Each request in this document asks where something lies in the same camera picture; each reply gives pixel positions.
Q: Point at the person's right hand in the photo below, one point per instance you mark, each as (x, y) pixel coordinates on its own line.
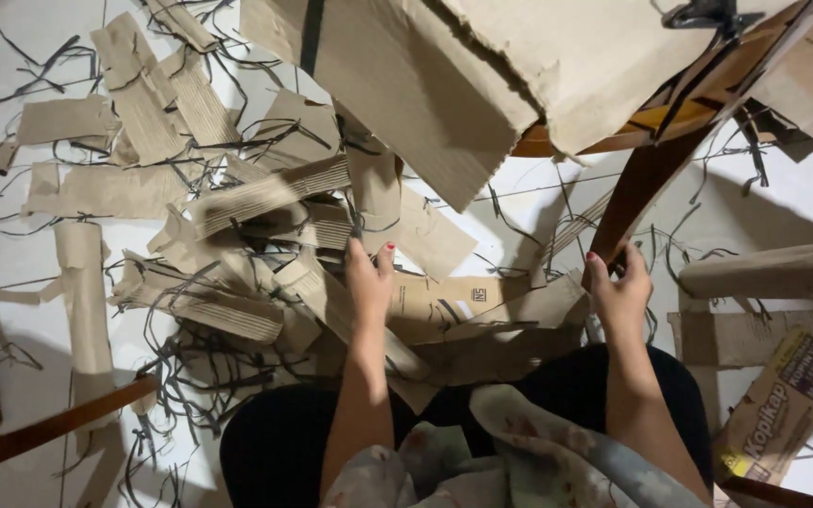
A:
(619, 300)

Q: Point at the person's left hand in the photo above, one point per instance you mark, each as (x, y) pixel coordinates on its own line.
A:
(368, 289)

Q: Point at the flat cardboard piece black print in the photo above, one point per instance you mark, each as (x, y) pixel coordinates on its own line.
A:
(449, 303)

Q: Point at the brown wooden chair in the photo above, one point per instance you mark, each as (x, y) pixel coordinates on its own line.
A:
(643, 190)

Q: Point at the plain cardboard panel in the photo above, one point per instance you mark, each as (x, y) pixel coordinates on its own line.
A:
(738, 338)

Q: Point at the rolled cardboard tube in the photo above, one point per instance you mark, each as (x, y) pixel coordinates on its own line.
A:
(766, 272)

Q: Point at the heap of torn cardboard strips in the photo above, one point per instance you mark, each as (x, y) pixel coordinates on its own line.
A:
(237, 211)

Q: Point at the person's black trousers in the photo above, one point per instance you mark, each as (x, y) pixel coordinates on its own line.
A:
(286, 444)

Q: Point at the person's floral shirt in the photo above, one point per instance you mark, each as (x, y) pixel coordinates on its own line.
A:
(519, 458)

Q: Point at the yellow printed cardboard box flap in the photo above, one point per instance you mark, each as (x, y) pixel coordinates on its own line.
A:
(787, 402)

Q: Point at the large brown cardboard sheet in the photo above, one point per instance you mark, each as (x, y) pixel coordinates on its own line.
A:
(406, 92)

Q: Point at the large pale torn cardboard sheet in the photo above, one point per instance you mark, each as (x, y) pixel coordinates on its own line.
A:
(590, 63)

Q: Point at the brown wooden bar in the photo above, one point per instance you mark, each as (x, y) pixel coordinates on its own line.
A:
(46, 429)
(777, 492)

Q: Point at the wide cardboard strip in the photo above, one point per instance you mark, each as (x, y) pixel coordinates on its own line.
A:
(805, 116)

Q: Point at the long curled cardboard strip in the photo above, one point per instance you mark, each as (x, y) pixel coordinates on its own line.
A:
(85, 303)

